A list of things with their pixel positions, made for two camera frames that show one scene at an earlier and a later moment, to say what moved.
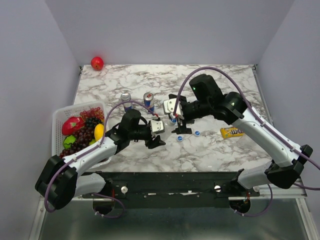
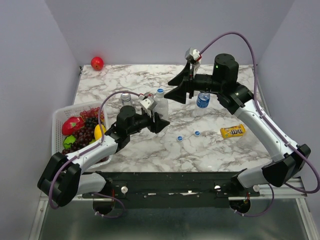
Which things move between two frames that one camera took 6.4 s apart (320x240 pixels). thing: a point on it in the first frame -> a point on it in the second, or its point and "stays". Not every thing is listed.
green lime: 93,141 stays
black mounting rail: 141,190 stays
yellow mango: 99,131 stays
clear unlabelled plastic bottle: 171,123 -> 162,107
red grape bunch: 93,112 stays
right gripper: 182,129 -> 186,74
